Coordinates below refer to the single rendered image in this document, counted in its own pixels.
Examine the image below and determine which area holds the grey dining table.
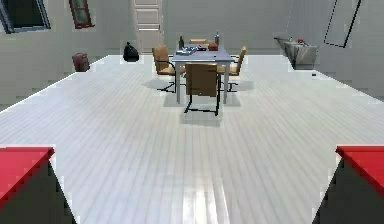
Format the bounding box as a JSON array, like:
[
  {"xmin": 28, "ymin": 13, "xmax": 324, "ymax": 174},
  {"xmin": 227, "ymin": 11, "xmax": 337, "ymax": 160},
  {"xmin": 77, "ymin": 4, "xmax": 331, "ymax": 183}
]
[{"xmin": 171, "ymin": 44, "xmax": 236, "ymax": 105}]

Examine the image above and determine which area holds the grey dish tray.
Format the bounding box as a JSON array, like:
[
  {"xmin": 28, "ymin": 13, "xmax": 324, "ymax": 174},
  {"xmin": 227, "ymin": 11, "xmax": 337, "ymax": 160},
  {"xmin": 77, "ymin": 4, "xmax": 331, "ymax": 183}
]
[{"xmin": 175, "ymin": 46, "xmax": 198, "ymax": 56}]

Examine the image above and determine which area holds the black garbage bag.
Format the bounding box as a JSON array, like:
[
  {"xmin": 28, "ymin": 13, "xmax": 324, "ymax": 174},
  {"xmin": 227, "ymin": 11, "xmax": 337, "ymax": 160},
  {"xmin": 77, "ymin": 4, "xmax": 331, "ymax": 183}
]
[{"xmin": 122, "ymin": 41, "xmax": 140, "ymax": 63}]

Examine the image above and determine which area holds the white panelled room door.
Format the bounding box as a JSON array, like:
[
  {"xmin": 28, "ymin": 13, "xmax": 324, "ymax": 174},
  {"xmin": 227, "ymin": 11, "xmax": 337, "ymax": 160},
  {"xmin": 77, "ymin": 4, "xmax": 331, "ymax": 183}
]
[{"xmin": 133, "ymin": 0, "xmax": 164, "ymax": 54}]

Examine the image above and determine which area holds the dark red bin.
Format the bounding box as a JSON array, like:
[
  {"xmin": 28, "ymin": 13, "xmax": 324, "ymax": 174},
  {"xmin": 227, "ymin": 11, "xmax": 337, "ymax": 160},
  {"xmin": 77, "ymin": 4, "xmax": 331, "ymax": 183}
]
[{"xmin": 71, "ymin": 52, "xmax": 91, "ymax": 73}]

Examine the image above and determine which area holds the steel sink counter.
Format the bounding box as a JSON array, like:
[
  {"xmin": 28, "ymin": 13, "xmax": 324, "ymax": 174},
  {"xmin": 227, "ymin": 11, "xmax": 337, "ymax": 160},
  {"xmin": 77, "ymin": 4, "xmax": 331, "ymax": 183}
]
[{"xmin": 274, "ymin": 36, "xmax": 319, "ymax": 71}]

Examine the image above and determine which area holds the red topped dark counter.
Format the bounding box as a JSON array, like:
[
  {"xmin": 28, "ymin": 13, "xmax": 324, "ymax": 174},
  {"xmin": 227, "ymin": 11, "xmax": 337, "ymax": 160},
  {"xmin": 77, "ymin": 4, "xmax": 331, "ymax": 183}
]
[
  {"xmin": 0, "ymin": 145, "xmax": 78, "ymax": 224},
  {"xmin": 311, "ymin": 144, "xmax": 384, "ymax": 224}
]

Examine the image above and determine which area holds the dark window grey frame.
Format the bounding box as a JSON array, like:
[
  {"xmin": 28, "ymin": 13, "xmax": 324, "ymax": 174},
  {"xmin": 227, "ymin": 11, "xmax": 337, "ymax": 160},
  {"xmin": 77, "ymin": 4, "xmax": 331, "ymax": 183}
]
[{"xmin": 0, "ymin": 0, "xmax": 52, "ymax": 34}]

